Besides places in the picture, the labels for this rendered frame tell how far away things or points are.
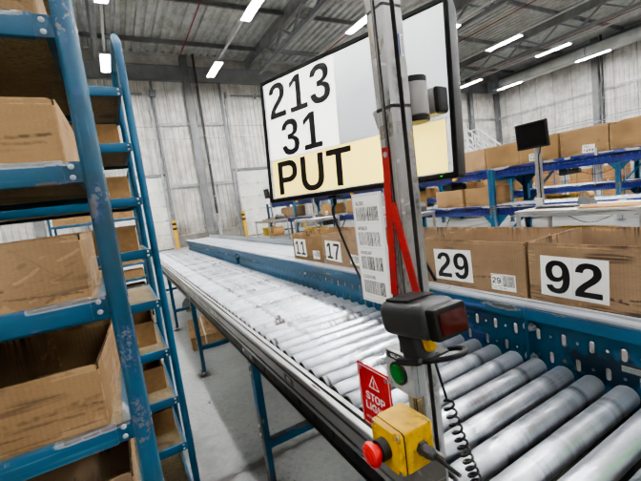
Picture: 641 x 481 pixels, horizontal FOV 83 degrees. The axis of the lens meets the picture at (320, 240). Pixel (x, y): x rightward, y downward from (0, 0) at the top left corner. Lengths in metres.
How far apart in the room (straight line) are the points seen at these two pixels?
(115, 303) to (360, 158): 0.51
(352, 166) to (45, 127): 0.52
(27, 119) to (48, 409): 0.42
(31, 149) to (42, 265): 0.17
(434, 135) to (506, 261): 0.62
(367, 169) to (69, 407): 0.64
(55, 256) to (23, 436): 0.26
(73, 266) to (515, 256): 1.06
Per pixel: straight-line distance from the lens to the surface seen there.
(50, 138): 0.68
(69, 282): 0.68
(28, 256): 0.68
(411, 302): 0.53
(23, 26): 0.69
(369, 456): 0.65
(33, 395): 0.71
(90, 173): 0.63
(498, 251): 1.22
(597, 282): 1.11
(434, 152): 0.69
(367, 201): 0.64
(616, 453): 0.89
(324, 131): 0.83
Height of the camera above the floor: 1.24
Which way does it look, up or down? 6 degrees down
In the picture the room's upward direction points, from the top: 8 degrees counter-clockwise
